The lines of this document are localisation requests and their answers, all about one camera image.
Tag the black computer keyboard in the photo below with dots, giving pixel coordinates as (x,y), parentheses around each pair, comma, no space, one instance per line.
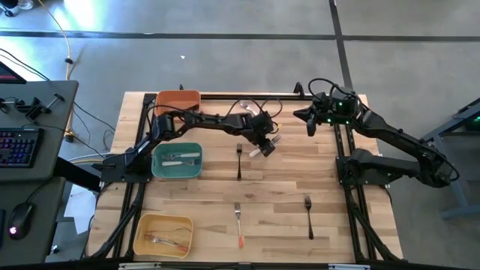
(18,148)

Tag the white paper sheet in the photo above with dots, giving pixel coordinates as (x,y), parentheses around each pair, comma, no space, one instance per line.
(80,210)

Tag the black computer monitor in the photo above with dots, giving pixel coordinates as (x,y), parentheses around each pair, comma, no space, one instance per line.
(9,77)

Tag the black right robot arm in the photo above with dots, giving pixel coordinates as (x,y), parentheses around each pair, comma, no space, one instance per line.
(393,131)

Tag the silver metal bracket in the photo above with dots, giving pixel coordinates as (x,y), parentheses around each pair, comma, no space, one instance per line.
(348,267)
(138,266)

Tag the grey desk top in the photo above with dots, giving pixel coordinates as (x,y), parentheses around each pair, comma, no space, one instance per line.
(45,90)
(41,243)

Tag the black aluminium table frame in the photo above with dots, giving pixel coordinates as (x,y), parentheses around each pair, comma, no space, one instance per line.
(217,96)

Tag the blue grey metal stand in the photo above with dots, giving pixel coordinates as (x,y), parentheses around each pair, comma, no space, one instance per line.
(449,172)

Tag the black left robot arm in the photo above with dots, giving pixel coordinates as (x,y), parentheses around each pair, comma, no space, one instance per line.
(210,120)

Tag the orange plastic bin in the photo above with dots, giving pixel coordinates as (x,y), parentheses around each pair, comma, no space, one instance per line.
(180,98)

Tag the black desk clamp mount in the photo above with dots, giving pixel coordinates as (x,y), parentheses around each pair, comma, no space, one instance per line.
(32,108)

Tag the green plastic bin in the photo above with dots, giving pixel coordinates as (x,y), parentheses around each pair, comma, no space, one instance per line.
(178,173)

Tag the black fork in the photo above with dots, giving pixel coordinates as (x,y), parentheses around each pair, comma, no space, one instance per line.
(310,225)
(239,165)

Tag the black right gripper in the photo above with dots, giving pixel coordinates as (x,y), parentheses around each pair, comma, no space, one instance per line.
(324,112)

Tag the black computer mouse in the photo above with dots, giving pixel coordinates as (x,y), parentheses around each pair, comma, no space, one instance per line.
(20,219)

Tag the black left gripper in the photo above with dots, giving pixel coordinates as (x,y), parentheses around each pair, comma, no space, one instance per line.
(263,125)

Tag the yellow plastic bin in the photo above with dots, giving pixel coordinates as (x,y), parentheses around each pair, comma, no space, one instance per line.
(165,221)

